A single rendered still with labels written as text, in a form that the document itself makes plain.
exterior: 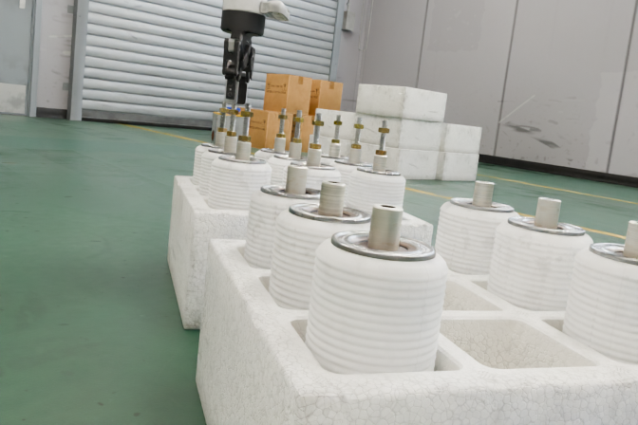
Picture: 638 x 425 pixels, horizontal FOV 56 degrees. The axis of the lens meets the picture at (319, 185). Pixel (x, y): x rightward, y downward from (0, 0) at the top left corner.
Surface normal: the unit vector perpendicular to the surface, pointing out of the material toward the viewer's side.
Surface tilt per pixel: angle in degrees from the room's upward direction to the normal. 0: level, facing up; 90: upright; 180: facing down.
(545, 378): 0
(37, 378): 0
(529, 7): 90
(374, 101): 90
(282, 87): 90
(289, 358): 0
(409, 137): 90
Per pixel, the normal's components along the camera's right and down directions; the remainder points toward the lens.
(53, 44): 0.64, 0.17
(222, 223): 0.30, 0.15
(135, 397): 0.11, -0.99
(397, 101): -0.75, 0.00
